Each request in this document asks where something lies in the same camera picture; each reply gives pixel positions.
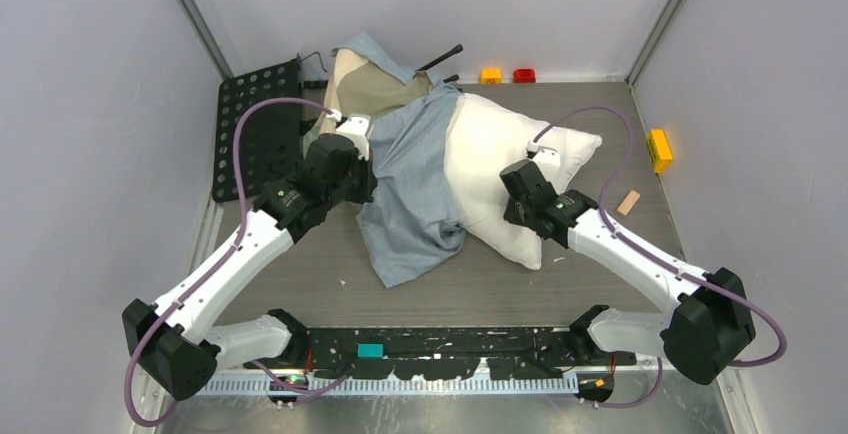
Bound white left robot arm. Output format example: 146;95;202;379
122;130;377;401

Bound black folding stand legs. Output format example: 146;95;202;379
296;44;464;90

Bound beige wooden block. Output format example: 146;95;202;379
616;190;641;216

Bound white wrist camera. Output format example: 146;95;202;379
326;109;373;161
526;141;562;184

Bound yellow rectangular block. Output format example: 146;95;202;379
645;129;674;174

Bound white pillow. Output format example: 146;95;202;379
443;93;604;271

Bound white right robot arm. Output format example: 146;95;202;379
499;159;756;385

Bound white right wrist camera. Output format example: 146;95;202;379
526;141;562;184

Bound yellow orange round block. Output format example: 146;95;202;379
480;68;503;84

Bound blue beige patchwork pillowcase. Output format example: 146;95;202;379
324;32;466;289

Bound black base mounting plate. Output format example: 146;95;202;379
304;326;637;381

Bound red block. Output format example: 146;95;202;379
512;68;537;84

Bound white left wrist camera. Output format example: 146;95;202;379
326;109;373;161

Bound black perforated music stand tray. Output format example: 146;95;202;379
211;57;304;203

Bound teal block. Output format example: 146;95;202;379
357;343;384;359

